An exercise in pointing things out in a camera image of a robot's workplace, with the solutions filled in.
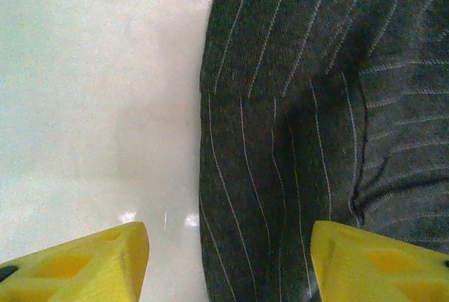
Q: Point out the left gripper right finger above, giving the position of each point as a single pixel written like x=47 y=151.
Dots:
x=379 y=274

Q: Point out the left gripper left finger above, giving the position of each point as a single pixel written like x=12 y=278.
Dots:
x=87 y=274

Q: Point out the black pinstriped long sleeve shirt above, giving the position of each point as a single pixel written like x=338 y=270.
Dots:
x=298 y=123

